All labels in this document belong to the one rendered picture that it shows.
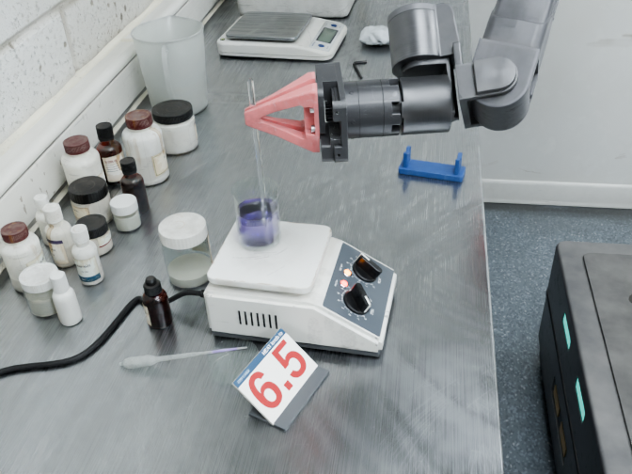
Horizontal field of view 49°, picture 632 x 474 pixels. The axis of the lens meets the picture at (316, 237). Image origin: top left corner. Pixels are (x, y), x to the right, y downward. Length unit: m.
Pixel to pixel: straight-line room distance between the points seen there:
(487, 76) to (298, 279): 0.28
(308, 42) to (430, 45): 0.84
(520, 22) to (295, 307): 0.36
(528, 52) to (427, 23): 0.10
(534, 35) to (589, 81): 1.58
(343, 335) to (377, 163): 0.43
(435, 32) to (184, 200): 0.50
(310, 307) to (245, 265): 0.09
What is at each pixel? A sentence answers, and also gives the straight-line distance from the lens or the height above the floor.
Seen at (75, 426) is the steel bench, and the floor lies 0.75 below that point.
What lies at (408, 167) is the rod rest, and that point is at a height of 0.76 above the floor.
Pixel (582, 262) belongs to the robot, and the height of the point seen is 0.36.
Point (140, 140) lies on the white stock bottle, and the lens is 1.08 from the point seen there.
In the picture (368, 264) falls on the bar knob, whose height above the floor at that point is 0.81.
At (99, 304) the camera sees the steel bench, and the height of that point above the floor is 0.75.
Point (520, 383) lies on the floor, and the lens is 1.82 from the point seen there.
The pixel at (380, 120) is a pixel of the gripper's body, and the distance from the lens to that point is 0.69.
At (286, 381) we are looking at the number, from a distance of 0.74.
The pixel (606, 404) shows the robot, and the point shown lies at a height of 0.36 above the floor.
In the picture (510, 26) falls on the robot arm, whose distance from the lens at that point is 0.71.
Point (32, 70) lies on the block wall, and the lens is 1.16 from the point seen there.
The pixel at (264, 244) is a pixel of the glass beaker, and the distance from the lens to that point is 0.79.
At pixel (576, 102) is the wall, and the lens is 2.30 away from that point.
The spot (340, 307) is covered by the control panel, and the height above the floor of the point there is 0.81.
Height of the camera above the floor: 1.31
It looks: 36 degrees down
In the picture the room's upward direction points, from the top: 3 degrees counter-clockwise
